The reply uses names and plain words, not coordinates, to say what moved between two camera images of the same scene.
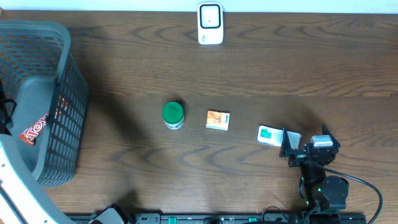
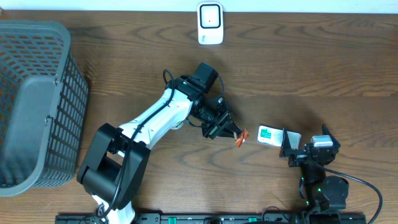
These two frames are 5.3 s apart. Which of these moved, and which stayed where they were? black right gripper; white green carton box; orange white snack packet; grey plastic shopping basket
Moved: orange white snack packet
Stayed: white green carton box; black right gripper; grey plastic shopping basket
